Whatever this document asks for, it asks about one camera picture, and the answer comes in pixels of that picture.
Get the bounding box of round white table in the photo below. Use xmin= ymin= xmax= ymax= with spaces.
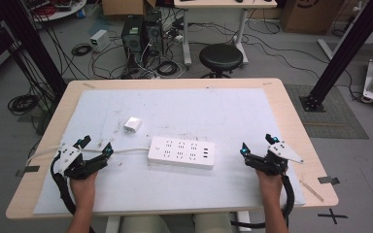
xmin=28 ymin=0 xmax=88 ymax=23

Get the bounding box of person's left leg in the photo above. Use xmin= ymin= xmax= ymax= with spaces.
xmin=119 ymin=215 xmax=172 ymax=233

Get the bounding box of black tape strip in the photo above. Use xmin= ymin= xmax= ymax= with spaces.
xmin=317 ymin=176 xmax=341 ymax=185
xmin=15 ymin=165 xmax=41 ymax=178

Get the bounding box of black metal frame post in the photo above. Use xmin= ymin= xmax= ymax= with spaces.
xmin=0 ymin=0 xmax=68 ymax=100
xmin=298 ymin=0 xmax=373 ymax=113

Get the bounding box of person's right hand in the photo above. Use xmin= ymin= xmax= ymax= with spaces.
xmin=254 ymin=170 xmax=285 ymax=205

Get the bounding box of pale blue table mat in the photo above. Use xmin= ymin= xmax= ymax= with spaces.
xmin=33 ymin=87 xmax=306 ymax=216

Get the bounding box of large brown cardboard box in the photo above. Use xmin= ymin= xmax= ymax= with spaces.
xmin=279 ymin=0 xmax=345 ymax=35

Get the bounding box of person's left hand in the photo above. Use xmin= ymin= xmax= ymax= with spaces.
xmin=69 ymin=171 xmax=99 ymax=210

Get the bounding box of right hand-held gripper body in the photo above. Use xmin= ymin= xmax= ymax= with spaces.
xmin=244 ymin=141 xmax=305 ymax=178

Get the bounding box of white charger adapter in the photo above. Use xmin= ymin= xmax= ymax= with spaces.
xmin=122 ymin=116 xmax=143 ymax=133

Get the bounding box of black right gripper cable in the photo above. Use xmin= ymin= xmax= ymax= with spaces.
xmin=229 ymin=174 xmax=296 ymax=229

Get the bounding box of coiled black cable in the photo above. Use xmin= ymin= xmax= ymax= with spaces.
xmin=70 ymin=43 xmax=93 ymax=57
xmin=155 ymin=60 xmax=180 ymax=78
xmin=7 ymin=94 xmax=41 ymax=117

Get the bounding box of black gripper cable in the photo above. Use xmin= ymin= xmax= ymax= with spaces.
xmin=50 ymin=154 xmax=78 ymax=216
xmin=229 ymin=174 xmax=296 ymax=229

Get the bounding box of white power strip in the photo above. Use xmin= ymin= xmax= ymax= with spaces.
xmin=147 ymin=136 xmax=216 ymax=171

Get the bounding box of white power supply box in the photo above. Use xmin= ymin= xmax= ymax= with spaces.
xmin=89 ymin=29 xmax=112 ymax=53

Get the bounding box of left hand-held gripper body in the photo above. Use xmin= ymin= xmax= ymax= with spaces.
xmin=57 ymin=144 xmax=109 ymax=181

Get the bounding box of white desk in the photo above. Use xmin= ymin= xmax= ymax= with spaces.
xmin=173 ymin=0 xmax=278 ymax=67

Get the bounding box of white power strip cable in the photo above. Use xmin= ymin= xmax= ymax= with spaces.
xmin=24 ymin=145 xmax=151 ymax=167

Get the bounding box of black round stool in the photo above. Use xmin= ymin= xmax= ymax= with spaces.
xmin=198 ymin=43 xmax=244 ymax=80

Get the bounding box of black computer tower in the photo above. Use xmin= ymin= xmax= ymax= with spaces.
xmin=120 ymin=15 xmax=146 ymax=72
xmin=143 ymin=10 xmax=165 ymax=56

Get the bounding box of thin wooden stick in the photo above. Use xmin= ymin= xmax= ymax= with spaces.
xmin=298 ymin=179 xmax=325 ymax=204

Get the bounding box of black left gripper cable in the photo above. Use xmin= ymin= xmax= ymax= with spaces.
xmin=50 ymin=154 xmax=78 ymax=216

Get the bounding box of black tape cross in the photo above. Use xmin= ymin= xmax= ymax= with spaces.
xmin=317 ymin=208 xmax=350 ymax=225

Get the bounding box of grey floor mat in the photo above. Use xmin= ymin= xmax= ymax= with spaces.
xmin=284 ymin=83 xmax=370 ymax=141

